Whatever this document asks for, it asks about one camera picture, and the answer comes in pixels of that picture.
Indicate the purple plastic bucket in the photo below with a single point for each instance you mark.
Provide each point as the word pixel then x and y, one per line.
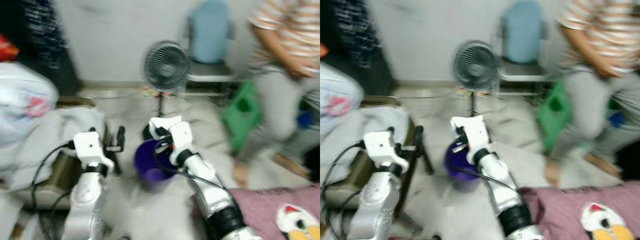
pixel 460 175
pixel 147 172

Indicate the grey cloth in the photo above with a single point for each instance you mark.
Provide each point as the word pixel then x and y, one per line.
pixel 60 130
pixel 380 120

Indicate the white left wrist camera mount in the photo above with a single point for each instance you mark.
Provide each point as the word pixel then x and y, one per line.
pixel 90 147
pixel 382 147

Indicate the olive box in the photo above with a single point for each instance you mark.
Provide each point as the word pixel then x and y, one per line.
pixel 62 172
pixel 356 175

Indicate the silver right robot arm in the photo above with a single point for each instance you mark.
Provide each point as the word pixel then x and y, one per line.
pixel 210 200
pixel 505 195

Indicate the purple cartoon mouse blanket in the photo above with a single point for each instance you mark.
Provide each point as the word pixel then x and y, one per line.
pixel 260 210
pixel 560 210

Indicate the white cloth with pink print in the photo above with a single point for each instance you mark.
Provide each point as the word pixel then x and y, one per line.
pixel 25 100
pixel 340 100

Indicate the dark patterned hanging garment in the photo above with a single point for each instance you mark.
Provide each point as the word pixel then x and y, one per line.
pixel 355 35
pixel 40 35

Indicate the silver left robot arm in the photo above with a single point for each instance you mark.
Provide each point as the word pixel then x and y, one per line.
pixel 85 205
pixel 372 210

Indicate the red orange bag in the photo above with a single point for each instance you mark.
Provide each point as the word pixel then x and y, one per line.
pixel 7 49
pixel 323 50

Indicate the grey standing fan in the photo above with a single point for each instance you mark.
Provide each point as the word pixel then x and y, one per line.
pixel 167 67
pixel 475 65

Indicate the green plastic stool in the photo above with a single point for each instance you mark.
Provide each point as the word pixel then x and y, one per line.
pixel 555 112
pixel 242 115

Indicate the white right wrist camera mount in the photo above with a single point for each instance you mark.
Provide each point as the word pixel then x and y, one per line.
pixel 180 137
pixel 472 135

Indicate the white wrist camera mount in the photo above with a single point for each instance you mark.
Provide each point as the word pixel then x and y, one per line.
pixel 472 135
pixel 180 137
pixel 382 147
pixel 90 147

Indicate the chair with blue backrest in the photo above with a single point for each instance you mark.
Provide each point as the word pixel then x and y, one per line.
pixel 522 35
pixel 210 35

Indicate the person in striped shirt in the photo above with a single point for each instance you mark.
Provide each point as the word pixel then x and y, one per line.
pixel 280 100
pixel 595 100

